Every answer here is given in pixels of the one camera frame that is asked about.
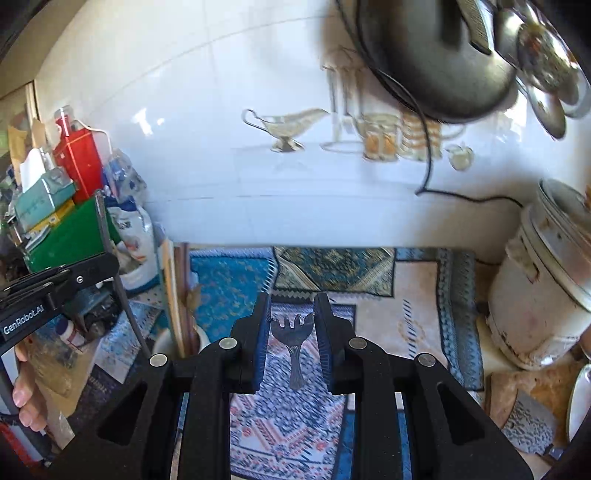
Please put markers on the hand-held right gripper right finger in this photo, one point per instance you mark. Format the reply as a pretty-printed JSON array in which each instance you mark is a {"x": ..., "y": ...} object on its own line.
[{"x": 322, "y": 341}]

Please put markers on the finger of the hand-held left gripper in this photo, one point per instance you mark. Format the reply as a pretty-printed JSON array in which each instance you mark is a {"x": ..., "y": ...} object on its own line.
[{"x": 92, "y": 272}]

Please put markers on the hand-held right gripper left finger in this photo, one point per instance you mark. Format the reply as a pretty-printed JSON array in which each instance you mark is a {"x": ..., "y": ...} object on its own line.
[{"x": 265, "y": 332}]

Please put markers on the silver fork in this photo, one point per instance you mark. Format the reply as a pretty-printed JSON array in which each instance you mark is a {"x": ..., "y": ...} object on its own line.
[{"x": 292, "y": 341}]

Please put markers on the white cup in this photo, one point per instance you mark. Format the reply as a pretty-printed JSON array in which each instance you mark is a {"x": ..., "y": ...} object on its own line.
[{"x": 161, "y": 345}]

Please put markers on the person's left hand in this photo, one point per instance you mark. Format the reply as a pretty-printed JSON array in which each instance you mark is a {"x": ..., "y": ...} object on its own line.
[{"x": 32, "y": 401}]

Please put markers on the small white bottle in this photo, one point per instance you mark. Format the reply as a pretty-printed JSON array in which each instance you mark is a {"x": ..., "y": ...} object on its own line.
[{"x": 71, "y": 333}]

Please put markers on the green box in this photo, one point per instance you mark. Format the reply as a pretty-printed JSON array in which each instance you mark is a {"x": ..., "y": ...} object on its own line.
[{"x": 69, "y": 235}]

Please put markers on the white blue plastic bag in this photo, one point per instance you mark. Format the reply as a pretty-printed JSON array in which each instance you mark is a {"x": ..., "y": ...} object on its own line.
[{"x": 131, "y": 226}]

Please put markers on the teal tissue box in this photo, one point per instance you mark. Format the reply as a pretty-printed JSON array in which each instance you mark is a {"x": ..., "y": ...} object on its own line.
[{"x": 41, "y": 199}]

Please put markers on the patterned blue table cloth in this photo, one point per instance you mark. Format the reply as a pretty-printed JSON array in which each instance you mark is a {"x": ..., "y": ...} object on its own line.
[{"x": 406, "y": 295}]

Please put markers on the red box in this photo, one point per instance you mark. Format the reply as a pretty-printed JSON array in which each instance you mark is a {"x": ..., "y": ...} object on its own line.
[{"x": 81, "y": 161}]

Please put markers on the clear plastic bottle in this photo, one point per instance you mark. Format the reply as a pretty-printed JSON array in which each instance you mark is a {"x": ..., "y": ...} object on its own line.
[{"x": 64, "y": 117}]

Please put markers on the wooden cutting board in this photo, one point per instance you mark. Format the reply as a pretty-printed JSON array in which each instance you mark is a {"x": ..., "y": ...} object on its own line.
[{"x": 512, "y": 383}]

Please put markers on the white rice cooker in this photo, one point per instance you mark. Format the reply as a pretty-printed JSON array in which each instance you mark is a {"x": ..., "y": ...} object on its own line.
[{"x": 531, "y": 300}]

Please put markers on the metal cleaver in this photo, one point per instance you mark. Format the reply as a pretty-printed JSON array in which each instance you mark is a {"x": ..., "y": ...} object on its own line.
[{"x": 531, "y": 424}]

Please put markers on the white plate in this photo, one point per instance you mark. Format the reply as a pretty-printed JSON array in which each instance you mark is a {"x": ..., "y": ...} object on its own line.
[{"x": 579, "y": 401}]

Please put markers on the black pan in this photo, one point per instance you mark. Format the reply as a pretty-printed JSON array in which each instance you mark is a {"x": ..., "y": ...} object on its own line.
[{"x": 429, "y": 60}]

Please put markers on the plain metal lid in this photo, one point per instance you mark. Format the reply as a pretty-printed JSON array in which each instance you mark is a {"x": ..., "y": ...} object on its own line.
[{"x": 549, "y": 113}]

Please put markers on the metal grater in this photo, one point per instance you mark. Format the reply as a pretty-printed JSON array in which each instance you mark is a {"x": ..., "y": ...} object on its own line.
[{"x": 475, "y": 25}]

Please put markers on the round patterned metal lid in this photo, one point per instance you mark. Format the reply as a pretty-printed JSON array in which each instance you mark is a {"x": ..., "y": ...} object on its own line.
[{"x": 549, "y": 55}]

